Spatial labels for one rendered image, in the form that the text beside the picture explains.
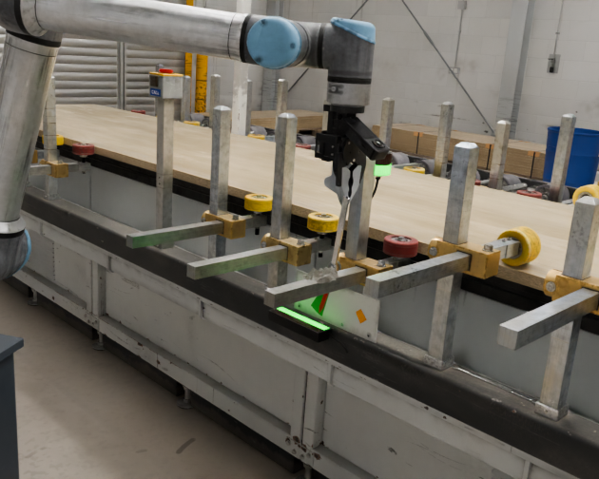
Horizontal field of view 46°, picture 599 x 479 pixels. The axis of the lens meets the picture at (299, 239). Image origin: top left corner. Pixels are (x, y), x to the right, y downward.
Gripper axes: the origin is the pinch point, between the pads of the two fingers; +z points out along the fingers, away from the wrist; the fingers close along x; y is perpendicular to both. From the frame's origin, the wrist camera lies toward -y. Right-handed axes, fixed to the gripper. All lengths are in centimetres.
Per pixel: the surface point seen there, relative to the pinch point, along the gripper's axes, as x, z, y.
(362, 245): -7.3, 11.1, 0.7
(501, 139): -115, -3, 29
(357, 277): -2.0, 16.4, -3.1
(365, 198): -6.8, 0.1, 0.7
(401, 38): -715, -42, 532
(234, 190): -23, 12, 64
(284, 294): 20.0, 15.6, -3.0
